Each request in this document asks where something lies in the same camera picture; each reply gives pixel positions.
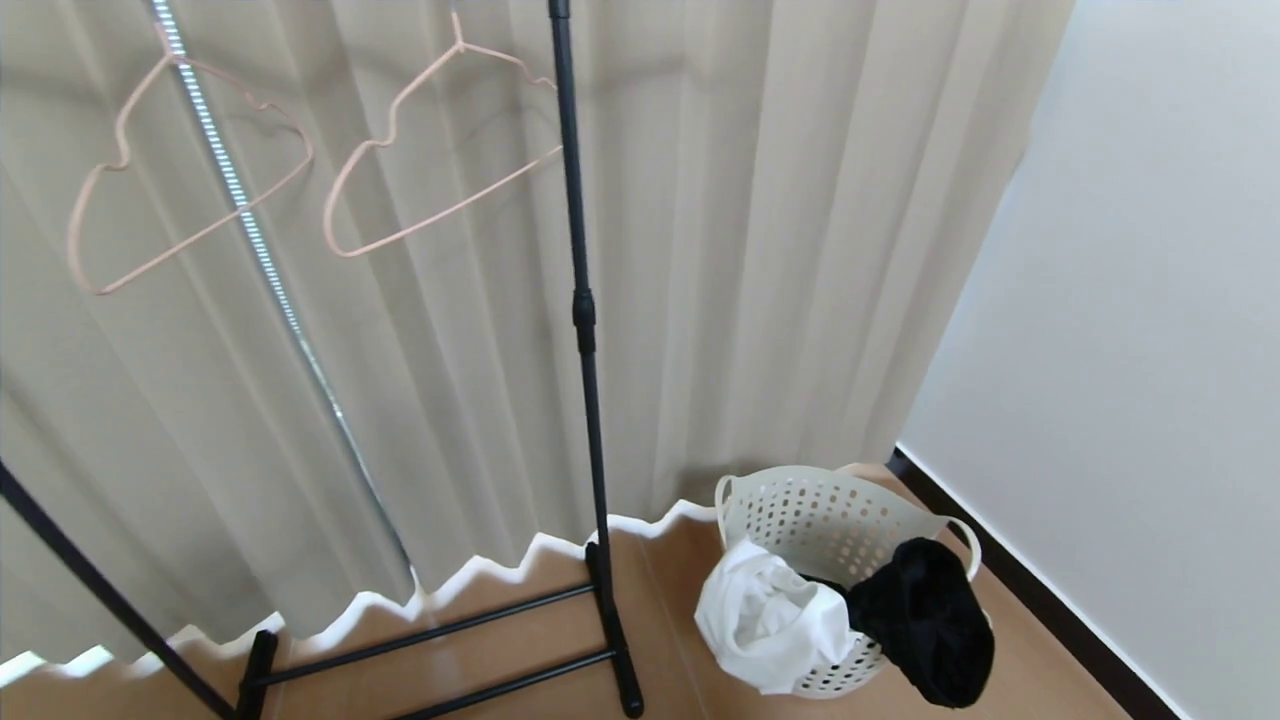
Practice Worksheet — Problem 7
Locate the white printed t-shirt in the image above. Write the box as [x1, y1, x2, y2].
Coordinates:
[694, 539, 854, 697]

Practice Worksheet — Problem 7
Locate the white laundry basket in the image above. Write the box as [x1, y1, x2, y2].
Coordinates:
[713, 464, 984, 700]

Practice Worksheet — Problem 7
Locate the black clothes rack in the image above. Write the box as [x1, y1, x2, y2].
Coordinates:
[0, 0, 646, 720]

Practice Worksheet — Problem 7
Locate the pink clothes hanger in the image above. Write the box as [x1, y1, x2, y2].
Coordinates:
[66, 20, 316, 298]
[321, 10, 565, 260]

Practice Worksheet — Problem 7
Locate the black garment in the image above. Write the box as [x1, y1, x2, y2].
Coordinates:
[800, 537, 997, 710]

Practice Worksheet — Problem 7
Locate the beige curtain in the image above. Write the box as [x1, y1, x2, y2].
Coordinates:
[0, 0, 1077, 667]

